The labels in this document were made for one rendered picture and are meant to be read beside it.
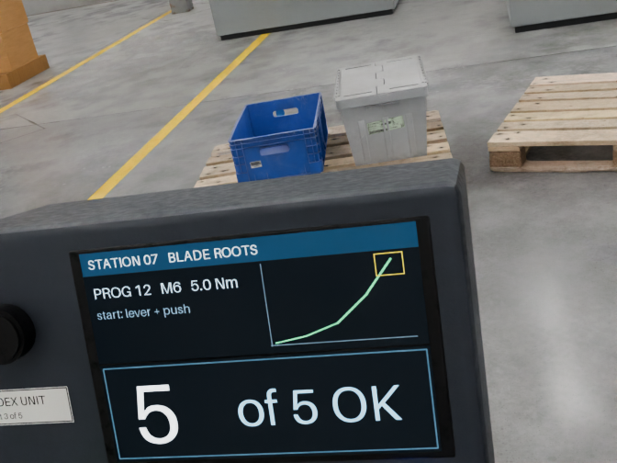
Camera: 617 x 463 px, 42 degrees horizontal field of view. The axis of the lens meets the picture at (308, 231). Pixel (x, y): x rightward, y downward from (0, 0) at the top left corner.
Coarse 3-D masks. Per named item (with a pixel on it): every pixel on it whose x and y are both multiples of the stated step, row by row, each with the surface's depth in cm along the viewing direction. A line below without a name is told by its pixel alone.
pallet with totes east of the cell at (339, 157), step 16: (432, 112) 411; (336, 128) 417; (432, 128) 389; (224, 144) 427; (336, 144) 395; (432, 144) 367; (448, 144) 364; (208, 160) 408; (224, 160) 403; (336, 160) 372; (352, 160) 368; (400, 160) 356; (416, 160) 352; (208, 176) 386; (224, 176) 380
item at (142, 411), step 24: (192, 360) 38; (120, 384) 39; (144, 384) 38; (168, 384) 38; (192, 384) 38; (120, 408) 39; (144, 408) 39; (168, 408) 38; (192, 408) 38; (120, 432) 39; (144, 432) 39; (168, 432) 39; (192, 432) 38; (120, 456) 39; (144, 456) 39; (168, 456) 39; (192, 456) 39
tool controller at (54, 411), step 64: (192, 192) 44; (256, 192) 40; (320, 192) 36; (384, 192) 35; (448, 192) 34; (0, 256) 39; (64, 256) 38; (128, 256) 37; (192, 256) 37; (256, 256) 36; (320, 256) 35; (384, 256) 35; (448, 256) 34; (0, 320) 38; (64, 320) 39; (128, 320) 38; (192, 320) 37; (256, 320) 37; (320, 320) 36; (384, 320) 35; (448, 320) 35; (0, 384) 40; (64, 384) 39; (256, 384) 37; (320, 384) 37; (384, 384) 36; (448, 384) 35; (0, 448) 41; (64, 448) 40; (256, 448) 38; (320, 448) 37; (384, 448) 36; (448, 448) 36
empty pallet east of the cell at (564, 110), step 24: (528, 96) 405; (552, 96) 398; (576, 96) 391; (600, 96) 384; (504, 120) 380; (528, 120) 374; (552, 120) 366; (576, 120) 361; (600, 120) 355; (504, 144) 353; (528, 144) 348; (552, 144) 344; (576, 144) 339; (600, 144) 334; (504, 168) 358; (528, 168) 354; (552, 168) 349; (576, 168) 344; (600, 168) 339
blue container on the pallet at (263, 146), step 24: (312, 96) 403; (240, 120) 385; (264, 120) 410; (288, 120) 409; (312, 120) 409; (240, 144) 354; (264, 144) 355; (288, 144) 354; (312, 144) 353; (240, 168) 359; (264, 168) 360; (288, 168) 359; (312, 168) 357
